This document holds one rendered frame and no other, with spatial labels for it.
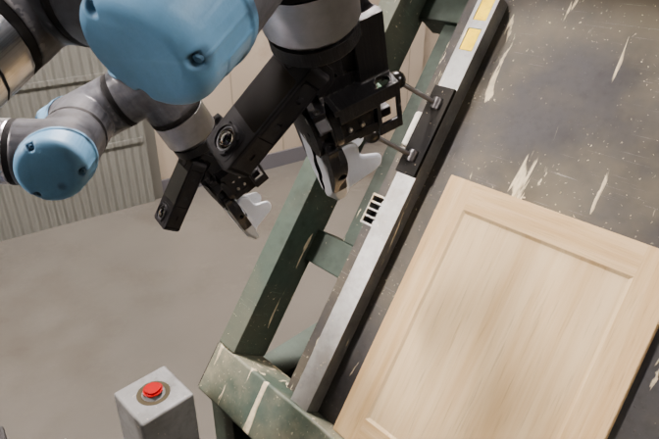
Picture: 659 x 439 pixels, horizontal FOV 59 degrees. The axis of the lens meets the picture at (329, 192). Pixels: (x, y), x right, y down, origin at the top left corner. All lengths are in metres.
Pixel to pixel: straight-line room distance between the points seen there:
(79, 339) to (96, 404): 0.45
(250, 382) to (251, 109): 0.95
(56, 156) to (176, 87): 0.37
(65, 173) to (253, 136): 0.27
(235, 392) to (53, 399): 1.50
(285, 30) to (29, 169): 0.35
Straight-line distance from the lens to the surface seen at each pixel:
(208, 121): 0.81
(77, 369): 2.88
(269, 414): 1.31
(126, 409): 1.30
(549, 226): 1.10
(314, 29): 0.41
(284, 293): 1.41
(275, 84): 0.46
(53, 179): 0.67
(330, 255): 1.36
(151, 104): 0.78
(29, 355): 3.05
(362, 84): 0.48
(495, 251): 1.12
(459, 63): 1.27
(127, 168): 4.03
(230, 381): 1.39
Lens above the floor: 1.83
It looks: 26 degrees down
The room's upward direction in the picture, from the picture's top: straight up
